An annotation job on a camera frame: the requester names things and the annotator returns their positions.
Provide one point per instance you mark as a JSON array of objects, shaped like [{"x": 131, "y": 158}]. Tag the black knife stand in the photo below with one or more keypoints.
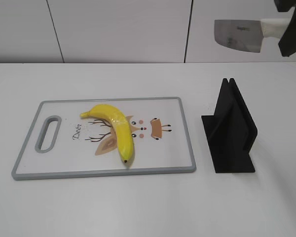
[{"x": 230, "y": 131}]

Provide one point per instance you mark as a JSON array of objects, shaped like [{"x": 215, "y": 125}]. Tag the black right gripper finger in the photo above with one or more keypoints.
[{"x": 287, "y": 43}]

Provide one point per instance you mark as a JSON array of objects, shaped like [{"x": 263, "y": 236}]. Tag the white grey-rimmed cutting board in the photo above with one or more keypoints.
[{"x": 60, "y": 144}]

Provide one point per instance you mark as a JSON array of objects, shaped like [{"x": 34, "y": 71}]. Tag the cleaver with white handle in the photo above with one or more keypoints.
[{"x": 248, "y": 35}]

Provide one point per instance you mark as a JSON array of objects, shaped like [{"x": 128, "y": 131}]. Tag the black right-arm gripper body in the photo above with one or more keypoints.
[{"x": 284, "y": 5}]

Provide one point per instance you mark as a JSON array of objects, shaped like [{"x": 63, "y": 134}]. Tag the yellow plastic banana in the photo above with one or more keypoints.
[{"x": 120, "y": 125}]

